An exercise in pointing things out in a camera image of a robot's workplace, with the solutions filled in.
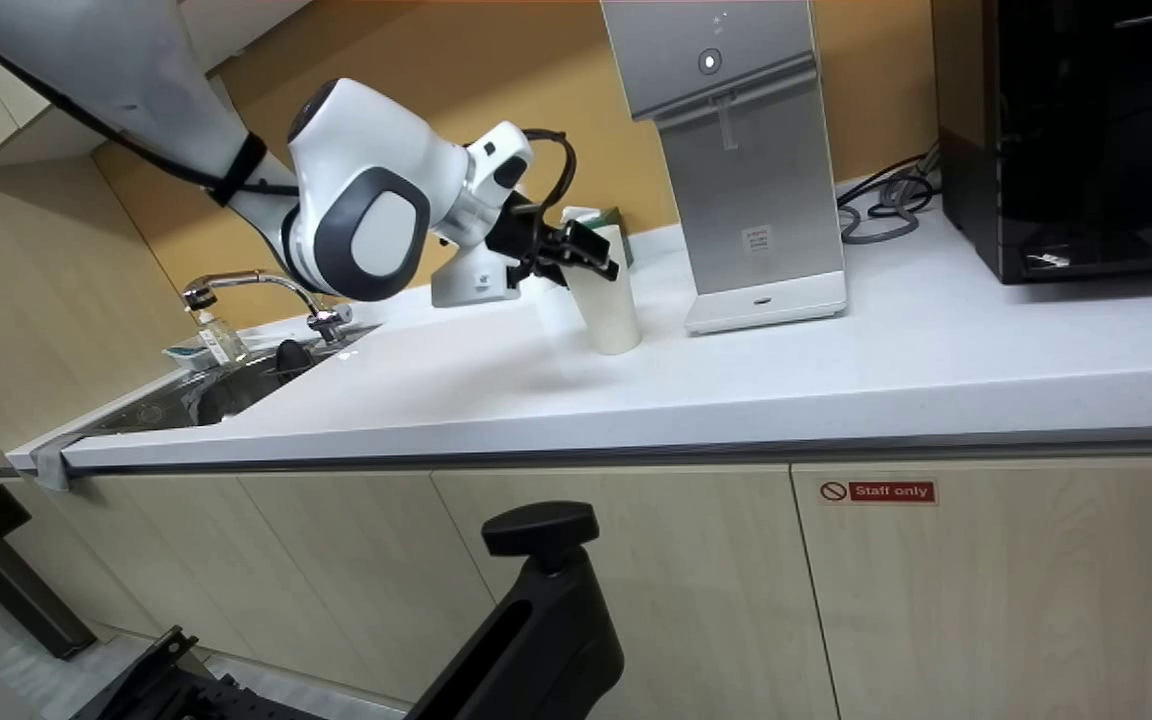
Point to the silver water dispenser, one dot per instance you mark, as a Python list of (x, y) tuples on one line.
[(738, 104)]

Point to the black microwave oven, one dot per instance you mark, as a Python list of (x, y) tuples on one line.
[(1047, 132)]

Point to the clear soap bottle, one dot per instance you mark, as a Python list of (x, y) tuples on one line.
[(216, 338)]

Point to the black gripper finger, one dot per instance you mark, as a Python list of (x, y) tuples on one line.
[(570, 261), (587, 242)]

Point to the cream paper cup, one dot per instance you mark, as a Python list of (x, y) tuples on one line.
[(604, 301)]

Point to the green tissue box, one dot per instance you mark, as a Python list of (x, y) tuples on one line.
[(592, 219)]

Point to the chrome sink faucet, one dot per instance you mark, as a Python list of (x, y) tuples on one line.
[(317, 317)]

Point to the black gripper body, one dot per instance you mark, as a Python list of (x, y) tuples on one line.
[(525, 242)]

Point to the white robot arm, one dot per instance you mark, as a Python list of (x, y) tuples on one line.
[(366, 186)]

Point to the red warning sticker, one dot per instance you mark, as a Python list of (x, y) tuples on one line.
[(877, 488)]

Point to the stainless steel sink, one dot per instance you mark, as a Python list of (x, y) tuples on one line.
[(208, 393)]

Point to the wooden cabinet doors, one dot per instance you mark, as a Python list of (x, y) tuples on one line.
[(738, 592)]

